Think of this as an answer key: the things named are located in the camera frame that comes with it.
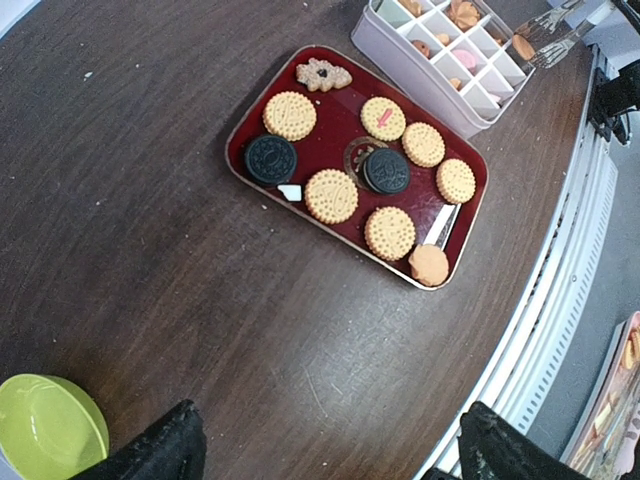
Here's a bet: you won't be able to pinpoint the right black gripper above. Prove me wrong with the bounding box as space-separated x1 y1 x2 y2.
589 62 639 145

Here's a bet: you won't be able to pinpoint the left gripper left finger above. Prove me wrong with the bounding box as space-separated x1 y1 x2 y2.
79 399 207 479

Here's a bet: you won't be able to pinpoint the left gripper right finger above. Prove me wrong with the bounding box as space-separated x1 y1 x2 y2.
459 401 587 480

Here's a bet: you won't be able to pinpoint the white handled metal tongs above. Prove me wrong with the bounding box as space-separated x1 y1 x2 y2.
513 0 616 69

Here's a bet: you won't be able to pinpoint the smooth round tan cookie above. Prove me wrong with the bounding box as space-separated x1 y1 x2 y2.
512 34 536 61

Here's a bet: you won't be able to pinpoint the swirl butter cookie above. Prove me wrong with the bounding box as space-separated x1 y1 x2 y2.
447 0 481 31

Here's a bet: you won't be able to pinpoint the pink tray with crackers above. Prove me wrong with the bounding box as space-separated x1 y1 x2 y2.
561 312 639 479

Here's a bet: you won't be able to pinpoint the green plastic bowl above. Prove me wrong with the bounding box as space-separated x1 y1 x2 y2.
1 373 110 479

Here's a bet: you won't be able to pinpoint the white divided cookie tin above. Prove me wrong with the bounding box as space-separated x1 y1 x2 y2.
351 1 533 138

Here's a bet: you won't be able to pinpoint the bottom left round cookie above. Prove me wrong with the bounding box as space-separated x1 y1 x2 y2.
409 244 449 287

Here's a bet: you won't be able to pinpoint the dotted round cookie right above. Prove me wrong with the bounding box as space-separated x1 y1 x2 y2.
402 122 446 168

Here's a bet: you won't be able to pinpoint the round cookie with pink cross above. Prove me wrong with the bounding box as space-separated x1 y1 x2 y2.
360 97 407 142

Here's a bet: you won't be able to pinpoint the black round cookie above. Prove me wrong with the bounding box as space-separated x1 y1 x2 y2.
363 148 410 195
244 134 298 187

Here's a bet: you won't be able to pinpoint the dark red cookie tray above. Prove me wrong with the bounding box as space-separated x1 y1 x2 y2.
225 45 488 273

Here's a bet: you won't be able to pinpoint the brown flower cookie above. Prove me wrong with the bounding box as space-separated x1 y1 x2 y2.
296 58 353 93

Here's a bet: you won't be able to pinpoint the middle left dotted cookie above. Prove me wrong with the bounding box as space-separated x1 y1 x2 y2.
304 169 359 225

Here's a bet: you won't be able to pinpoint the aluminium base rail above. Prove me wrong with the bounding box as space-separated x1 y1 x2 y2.
414 44 626 480

